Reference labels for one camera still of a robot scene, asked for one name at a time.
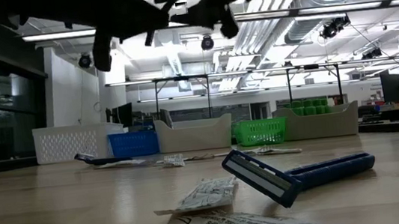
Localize white lattice basket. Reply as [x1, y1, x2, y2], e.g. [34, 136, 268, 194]
[31, 118, 128, 167]

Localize brown flat strip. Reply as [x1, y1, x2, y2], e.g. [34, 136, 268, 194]
[183, 153, 215, 163]

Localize green plastic basket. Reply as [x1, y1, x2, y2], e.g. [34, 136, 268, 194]
[231, 116, 290, 150]

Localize black hanging camera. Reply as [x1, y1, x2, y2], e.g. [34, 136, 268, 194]
[199, 34, 216, 52]
[77, 52, 94, 70]

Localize overhead light bar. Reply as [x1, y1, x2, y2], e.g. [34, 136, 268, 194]
[21, 0, 399, 49]

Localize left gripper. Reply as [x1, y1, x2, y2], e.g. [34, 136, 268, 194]
[20, 0, 175, 82]

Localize black metal rig frame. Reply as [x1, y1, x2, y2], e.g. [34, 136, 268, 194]
[284, 61, 346, 112]
[150, 72, 214, 125]

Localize white paper strip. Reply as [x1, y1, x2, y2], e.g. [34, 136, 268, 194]
[212, 147, 261, 160]

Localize beige plastic bin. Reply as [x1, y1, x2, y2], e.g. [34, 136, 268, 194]
[154, 112, 237, 157]
[272, 99, 362, 145]

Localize blue plastic basket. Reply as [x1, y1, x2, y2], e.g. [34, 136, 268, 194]
[106, 128, 161, 160]

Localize black ceiling spotlights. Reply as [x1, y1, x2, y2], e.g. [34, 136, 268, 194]
[317, 14, 353, 41]
[360, 47, 383, 61]

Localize dark blue disposable razor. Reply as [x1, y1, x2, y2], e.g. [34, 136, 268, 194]
[73, 146, 133, 169]

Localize small white printed packet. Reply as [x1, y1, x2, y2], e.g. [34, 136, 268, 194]
[162, 153, 186, 169]

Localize printed wipe packet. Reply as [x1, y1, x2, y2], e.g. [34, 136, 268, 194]
[150, 174, 242, 217]

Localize dark office chair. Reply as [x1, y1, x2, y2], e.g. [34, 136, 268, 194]
[159, 107, 174, 129]

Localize white wrapper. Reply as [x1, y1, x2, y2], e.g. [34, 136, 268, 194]
[94, 156, 156, 173]
[254, 140, 304, 158]

